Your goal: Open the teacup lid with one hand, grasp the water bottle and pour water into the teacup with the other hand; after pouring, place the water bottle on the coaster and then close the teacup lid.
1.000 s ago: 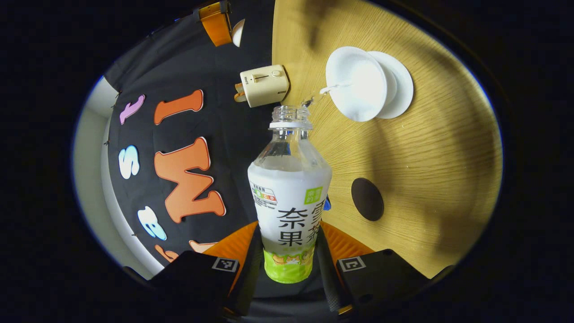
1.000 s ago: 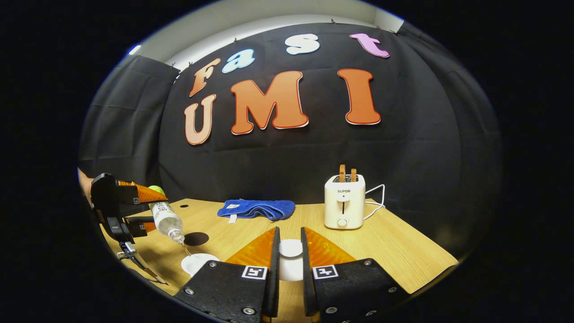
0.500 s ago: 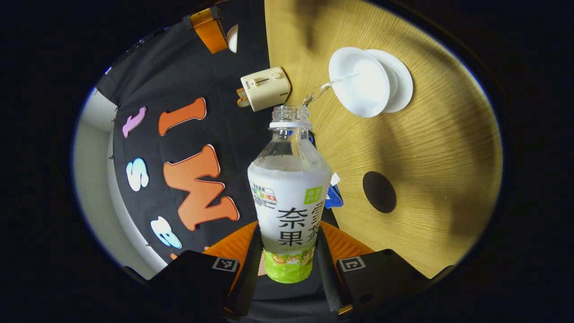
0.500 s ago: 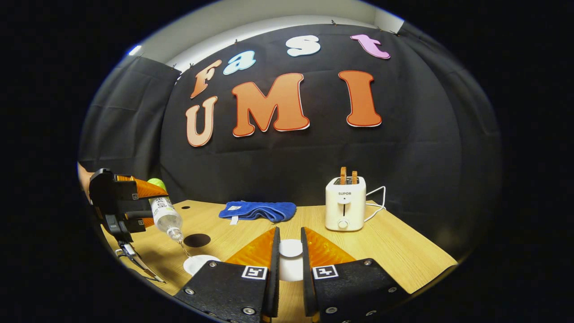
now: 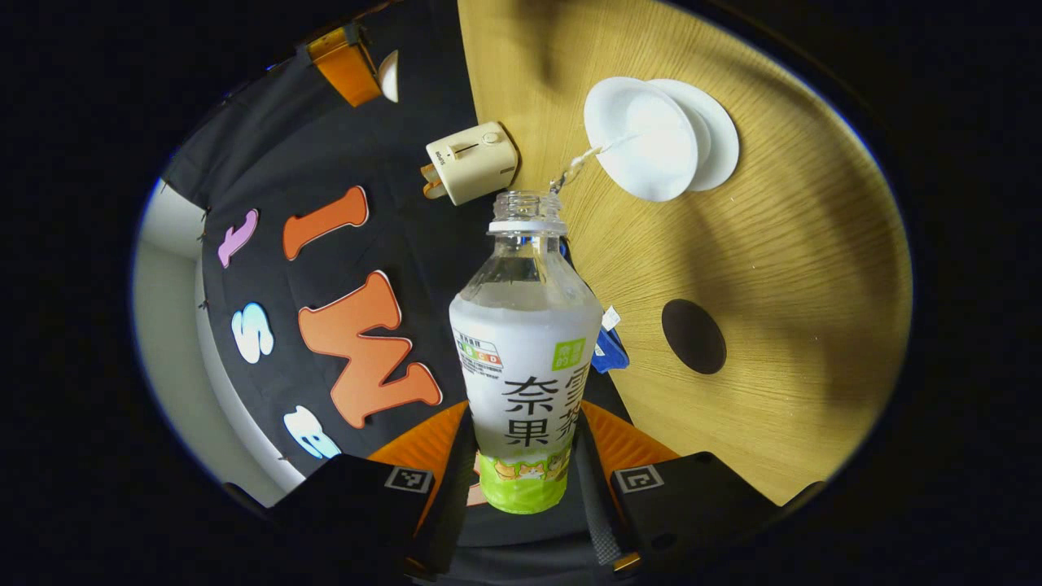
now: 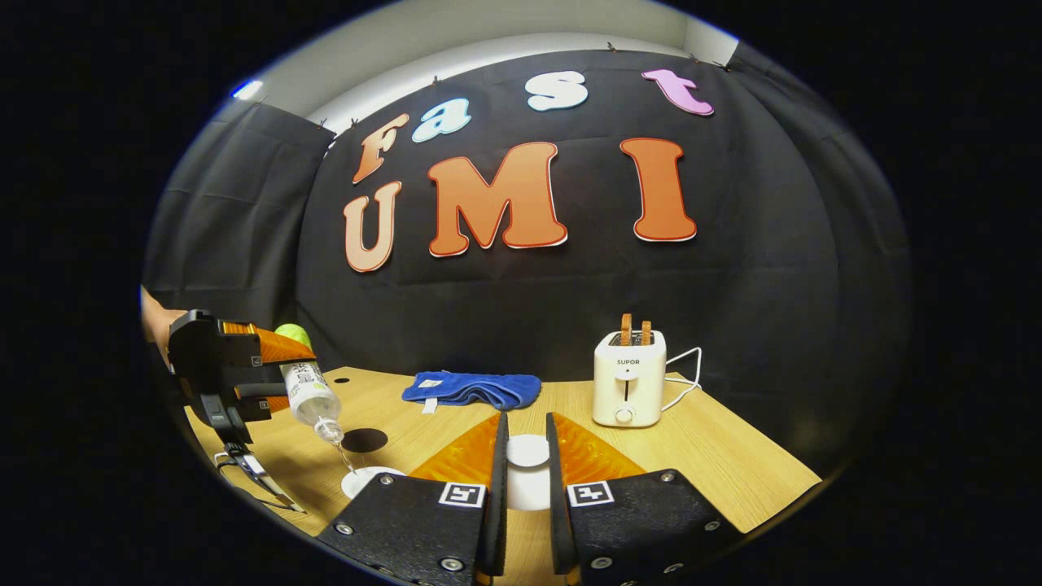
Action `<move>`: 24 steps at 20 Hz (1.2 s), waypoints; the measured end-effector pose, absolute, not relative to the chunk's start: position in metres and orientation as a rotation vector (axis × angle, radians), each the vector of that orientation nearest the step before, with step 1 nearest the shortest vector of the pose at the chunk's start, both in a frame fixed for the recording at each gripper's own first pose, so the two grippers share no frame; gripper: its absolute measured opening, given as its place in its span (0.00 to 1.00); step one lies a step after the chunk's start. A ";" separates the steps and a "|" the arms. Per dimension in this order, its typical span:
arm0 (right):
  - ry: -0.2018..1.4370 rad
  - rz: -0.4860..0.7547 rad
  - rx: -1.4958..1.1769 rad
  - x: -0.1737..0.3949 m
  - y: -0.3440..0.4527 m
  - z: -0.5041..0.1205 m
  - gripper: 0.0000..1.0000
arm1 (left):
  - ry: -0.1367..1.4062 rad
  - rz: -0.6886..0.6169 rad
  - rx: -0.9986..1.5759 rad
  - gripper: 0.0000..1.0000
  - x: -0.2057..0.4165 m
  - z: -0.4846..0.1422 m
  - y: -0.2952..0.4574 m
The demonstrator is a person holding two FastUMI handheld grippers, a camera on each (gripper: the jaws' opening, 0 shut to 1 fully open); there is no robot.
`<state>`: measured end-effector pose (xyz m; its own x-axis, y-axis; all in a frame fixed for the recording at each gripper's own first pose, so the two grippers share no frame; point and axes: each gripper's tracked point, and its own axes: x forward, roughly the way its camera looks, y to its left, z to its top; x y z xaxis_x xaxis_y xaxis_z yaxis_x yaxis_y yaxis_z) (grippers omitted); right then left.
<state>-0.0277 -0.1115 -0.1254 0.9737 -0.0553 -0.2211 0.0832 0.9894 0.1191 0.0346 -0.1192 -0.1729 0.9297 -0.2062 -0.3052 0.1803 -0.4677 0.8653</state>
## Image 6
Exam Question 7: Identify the white teacup lid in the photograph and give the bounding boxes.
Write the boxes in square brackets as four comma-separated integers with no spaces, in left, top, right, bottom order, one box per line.
[505,434,554,513]

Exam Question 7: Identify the clear water bottle green label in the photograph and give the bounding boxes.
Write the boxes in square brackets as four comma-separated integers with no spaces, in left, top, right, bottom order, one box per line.
[274,322,348,447]

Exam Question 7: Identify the white teacup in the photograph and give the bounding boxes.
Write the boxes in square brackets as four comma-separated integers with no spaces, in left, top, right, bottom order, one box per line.
[340,466,408,501]

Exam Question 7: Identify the white toaster cable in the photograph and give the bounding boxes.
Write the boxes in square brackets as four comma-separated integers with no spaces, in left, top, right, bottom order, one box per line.
[663,347,703,413]

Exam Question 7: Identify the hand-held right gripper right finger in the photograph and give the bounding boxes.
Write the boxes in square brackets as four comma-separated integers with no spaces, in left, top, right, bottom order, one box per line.
[545,411,746,586]

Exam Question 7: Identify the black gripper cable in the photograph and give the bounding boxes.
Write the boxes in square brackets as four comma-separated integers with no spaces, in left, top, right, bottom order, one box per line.
[213,450,309,515]

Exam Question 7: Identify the black backdrop cloth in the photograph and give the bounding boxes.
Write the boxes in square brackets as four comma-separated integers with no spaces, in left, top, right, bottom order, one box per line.
[142,41,913,473]

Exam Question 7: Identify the white toaster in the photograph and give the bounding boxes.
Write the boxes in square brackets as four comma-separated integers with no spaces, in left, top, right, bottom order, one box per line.
[592,330,668,429]

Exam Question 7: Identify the blue towel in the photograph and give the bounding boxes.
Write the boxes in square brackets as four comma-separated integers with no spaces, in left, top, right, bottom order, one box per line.
[401,371,543,414]

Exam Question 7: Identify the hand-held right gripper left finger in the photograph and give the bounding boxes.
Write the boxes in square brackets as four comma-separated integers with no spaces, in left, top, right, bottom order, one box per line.
[316,409,510,586]

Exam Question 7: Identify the round black coaster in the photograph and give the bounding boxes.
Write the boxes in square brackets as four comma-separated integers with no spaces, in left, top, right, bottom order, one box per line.
[341,428,390,454]

